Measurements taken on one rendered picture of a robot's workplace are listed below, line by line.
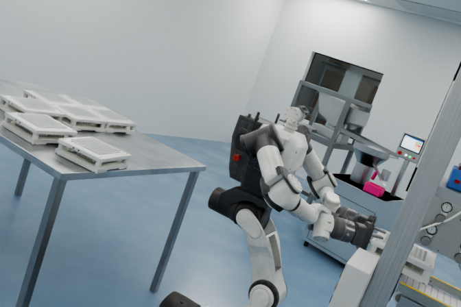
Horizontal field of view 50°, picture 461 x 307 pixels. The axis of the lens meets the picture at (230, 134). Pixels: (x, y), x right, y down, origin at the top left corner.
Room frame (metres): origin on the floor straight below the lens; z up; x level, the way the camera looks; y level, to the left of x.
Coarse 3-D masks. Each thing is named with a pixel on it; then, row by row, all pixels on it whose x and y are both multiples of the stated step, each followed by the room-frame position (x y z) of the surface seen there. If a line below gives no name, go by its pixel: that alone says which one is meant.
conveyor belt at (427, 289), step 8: (400, 280) 1.98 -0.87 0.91; (408, 280) 1.98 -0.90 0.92; (416, 280) 2.02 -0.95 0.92; (416, 288) 1.92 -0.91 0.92; (424, 288) 1.95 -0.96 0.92; (432, 288) 1.99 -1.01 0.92; (408, 296) 1.81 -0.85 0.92; (432, 296) 1.90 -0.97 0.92; (440, 296) 1.93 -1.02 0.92; (448, 296) 1.96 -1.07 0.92; (424, 304) 1.79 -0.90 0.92; (448, 304) 1.87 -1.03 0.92; (456, 304) 1.90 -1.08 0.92
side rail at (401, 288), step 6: (402, 288) 1.81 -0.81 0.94; (408, 288) 1.80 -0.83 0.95; (408, 294) 1.80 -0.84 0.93; (414, 294) 1.79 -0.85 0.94; (420, 294) 1.78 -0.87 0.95; (420, 300) 1.78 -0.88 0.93; (426, 300) 1.77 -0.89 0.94; (432, 300) 1.77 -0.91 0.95; (432, 306) 1.76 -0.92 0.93; (438, 306) 1.76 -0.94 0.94; (444, 306) 1.75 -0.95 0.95
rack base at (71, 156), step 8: (56, 152) 2.17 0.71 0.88; (64, 152) 2.15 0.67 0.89; (72, 160) 2.14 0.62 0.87; (80, 160) 2.12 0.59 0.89; (120, 160) 2.32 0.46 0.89; (88, 168) 2.11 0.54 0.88; (96, 168) 2.10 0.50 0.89; (104, 168) 2.14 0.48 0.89; (112, 168) 2.20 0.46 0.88; (120, 168) 2.26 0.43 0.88
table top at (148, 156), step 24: (0, 120) 2.37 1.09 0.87; (24, 144) 2.15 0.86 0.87; (48, 144) 2.27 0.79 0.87; (120, 144) 2.72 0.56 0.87; (144, 144) 2.91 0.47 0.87; (48, 168) 2.00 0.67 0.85; (72, 168) 2.06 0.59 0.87; (144, 168) 2.43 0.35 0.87; (168, 168) 2.59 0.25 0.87; (192, 168) 2.79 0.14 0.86
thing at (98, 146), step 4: (80, 140) 2.22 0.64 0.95; (84, 140) 2.25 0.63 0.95; (88, 140) 2.28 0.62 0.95; (92, 140) 2.29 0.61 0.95; (96, 140) 2.31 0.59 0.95; (84, 144) 2.19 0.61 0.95; (88, 144) 2.21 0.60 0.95; (92, 144) 2.23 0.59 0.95; (96, 144) 2.26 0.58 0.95; (100, 144) 2.29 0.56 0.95; (88, 148) 2.18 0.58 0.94; (92, 148) 2.17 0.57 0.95; (96, 148) 2.19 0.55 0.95; (100, 148) 2.21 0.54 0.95; (104, 148) 2.24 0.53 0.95; (108, 148) 2.26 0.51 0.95; (112, 148) 2.29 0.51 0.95
